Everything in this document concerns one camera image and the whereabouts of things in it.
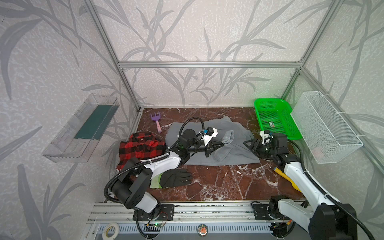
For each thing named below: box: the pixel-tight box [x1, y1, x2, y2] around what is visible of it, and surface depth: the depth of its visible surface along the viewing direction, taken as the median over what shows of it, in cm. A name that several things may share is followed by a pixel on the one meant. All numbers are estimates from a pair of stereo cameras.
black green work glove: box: [150, 168, 193, 189], surface depth 86 cm
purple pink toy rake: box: [150, 111, 162, 133], surface depth 114 cm
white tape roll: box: [102, 222, 120, 240], surface depth 70 cm
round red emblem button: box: [197, 223, 209, 237], surface depth 71 cm
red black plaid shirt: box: [116, 132, 167, 171], surface depth 91 cm
